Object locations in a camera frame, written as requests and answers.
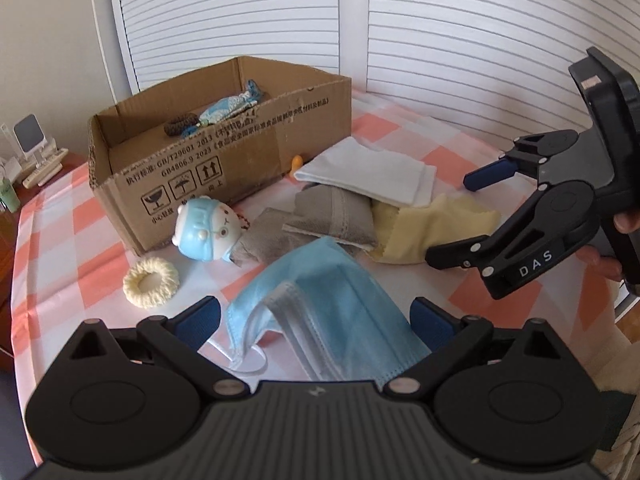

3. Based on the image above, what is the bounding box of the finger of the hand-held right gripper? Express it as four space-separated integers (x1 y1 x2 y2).
464 132 548 192
425 185 551 270

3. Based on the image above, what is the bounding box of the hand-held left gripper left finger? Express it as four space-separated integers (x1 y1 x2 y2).
67 296 248 397

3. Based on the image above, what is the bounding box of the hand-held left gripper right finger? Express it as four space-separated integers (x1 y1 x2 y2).
382 296 573 397

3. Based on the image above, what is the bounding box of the yellow cleaning cloth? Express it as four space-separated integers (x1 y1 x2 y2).
370 192 502 266

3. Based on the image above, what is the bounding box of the cream fluffy scrunchie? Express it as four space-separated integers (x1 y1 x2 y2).
123 256 181 309

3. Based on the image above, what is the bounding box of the blue-capped plush doll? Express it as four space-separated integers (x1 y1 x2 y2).
172 196 251 264

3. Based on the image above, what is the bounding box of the blue face mask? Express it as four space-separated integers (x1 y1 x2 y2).
207 236 432 383

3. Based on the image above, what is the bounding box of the grey fabric pouch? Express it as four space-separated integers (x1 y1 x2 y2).
232 207 361 267
282 186 378 252

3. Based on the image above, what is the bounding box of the white cloth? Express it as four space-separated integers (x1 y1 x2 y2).
292 136 437 209

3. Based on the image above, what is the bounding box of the brown cardboard box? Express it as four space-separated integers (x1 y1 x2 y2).
87 56 353 256

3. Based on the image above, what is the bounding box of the person's right hand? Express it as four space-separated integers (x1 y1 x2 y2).
575 210 640 282

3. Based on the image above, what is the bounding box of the pink checked bed sheet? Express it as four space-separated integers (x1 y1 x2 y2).
10 87 640 461

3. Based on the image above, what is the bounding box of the white louvred wardrobe door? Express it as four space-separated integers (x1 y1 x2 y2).
366 0 640 147
105 0 342 97

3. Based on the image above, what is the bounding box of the dark knitted scrunchie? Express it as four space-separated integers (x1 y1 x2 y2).
164 114 201 137

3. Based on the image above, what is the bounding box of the blue patterned packet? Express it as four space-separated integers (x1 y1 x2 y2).
199 79 266 127

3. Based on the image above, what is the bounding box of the mint green desk fan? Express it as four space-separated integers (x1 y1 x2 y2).
0 180 20 214

